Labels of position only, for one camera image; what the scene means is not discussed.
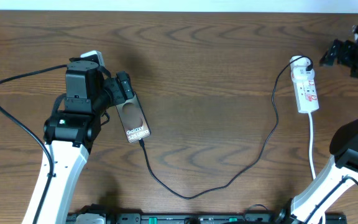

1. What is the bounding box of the smartphone with Galaxy screen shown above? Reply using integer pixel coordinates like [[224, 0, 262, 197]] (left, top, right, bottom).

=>
[[116, 94, 151, 143]]

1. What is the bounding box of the black charging cable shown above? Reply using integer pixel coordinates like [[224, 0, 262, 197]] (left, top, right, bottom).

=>
[[138, 55, 314, 200]]

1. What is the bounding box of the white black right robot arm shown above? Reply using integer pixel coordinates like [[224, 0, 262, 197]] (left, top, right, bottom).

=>
[[276, 36, 358, 223]]

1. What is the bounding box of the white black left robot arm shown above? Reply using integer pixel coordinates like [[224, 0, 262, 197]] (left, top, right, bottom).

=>
[[23, 59, 134, 223]]

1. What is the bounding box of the white power strip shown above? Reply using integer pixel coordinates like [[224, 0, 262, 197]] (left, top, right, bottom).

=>
[[293, 79, 319, 114]]

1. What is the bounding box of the white power strip cord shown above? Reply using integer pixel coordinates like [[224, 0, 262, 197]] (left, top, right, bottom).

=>
[[308, 111, 326, 224]]

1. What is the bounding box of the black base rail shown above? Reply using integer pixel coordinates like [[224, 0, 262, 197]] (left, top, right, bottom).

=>
[[65, 203, 347, 224]]

